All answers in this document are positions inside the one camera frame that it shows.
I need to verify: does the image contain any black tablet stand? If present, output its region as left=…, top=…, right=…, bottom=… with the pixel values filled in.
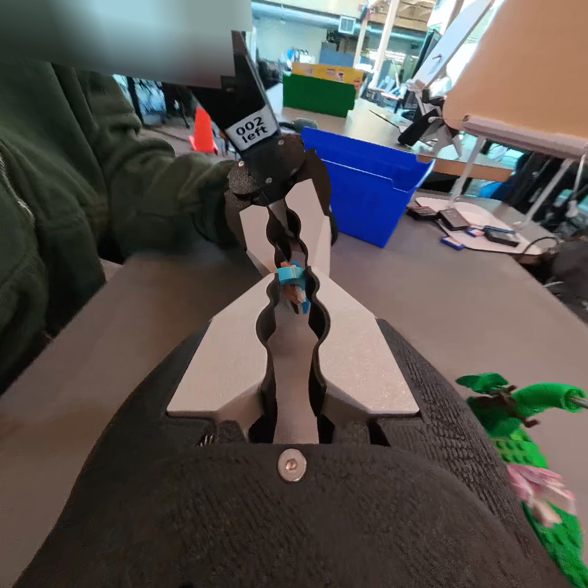
left=397, top=108, right=443, bottom=147

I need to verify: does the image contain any orange traffic cone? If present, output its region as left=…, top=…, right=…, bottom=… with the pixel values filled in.
left=189, top=107, right=219, bottom=153

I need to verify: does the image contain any tan panel with label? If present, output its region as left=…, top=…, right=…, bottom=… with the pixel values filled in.
left=442, top=0, right=588, bottom=153

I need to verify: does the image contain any blue plastic bin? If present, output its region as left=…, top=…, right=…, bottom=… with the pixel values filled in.
left=300, top=126, right=435, bottom=249

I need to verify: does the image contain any turquoise lego piece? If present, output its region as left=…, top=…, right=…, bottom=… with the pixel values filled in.
left=276, top=263, right=307, bottom=286

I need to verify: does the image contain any white stand with base plate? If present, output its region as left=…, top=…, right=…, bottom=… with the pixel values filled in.
left=415, top=114, right=588, bottom=256

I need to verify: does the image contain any yellow cardboard box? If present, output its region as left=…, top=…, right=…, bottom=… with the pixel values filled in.
left=292, top=62, right=364, bottom=84

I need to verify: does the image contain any small blue brown lego assembly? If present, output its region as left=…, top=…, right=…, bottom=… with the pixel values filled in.
left=281, top=284, right=311, bottom=316

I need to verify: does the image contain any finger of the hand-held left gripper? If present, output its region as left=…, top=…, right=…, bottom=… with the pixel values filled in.
left=239, top=204, right=288, bottom=277
left=276, top=149, right=339, bottom=278

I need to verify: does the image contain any small black box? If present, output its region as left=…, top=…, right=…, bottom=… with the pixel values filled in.
left=438, top=207, right=470, bottom=231
left=484, top=228, right=520, bottom=248

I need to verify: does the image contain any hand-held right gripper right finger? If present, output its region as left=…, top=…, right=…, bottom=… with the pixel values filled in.
left=309, top=266, right=420, bottom=420

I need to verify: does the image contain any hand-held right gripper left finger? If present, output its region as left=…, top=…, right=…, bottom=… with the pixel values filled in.
left=165, top=275, right=278, bottom=445

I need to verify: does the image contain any green lego plant build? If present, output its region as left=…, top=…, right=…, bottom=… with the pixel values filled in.
left=456, top=372, right=588, bottom=588

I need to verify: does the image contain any person's green jacket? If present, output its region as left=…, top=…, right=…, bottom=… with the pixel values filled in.
left=0, top=60, right=144, bottom=397

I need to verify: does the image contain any green box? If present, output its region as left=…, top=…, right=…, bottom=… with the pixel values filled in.
left=282, top=73, right=357, bottom=118

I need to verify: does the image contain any white board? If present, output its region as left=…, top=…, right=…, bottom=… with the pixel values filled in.
left=410, top=0, right=498, bottom=88

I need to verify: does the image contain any black cable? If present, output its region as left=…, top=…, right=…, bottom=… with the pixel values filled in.
left=514, top=236, right=560, bottom=263

